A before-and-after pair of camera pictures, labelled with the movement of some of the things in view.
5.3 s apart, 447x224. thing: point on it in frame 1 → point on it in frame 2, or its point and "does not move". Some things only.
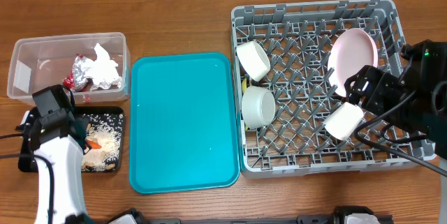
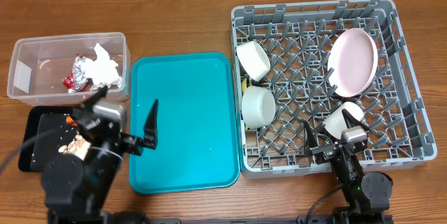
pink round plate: (352, 50) does not move
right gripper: (380, 81) → (324, 152)
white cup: (343, 123) does not move
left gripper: (85, 120) → (135, 144)
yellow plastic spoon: (244, 84) does not move
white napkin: (103, 70) does not move
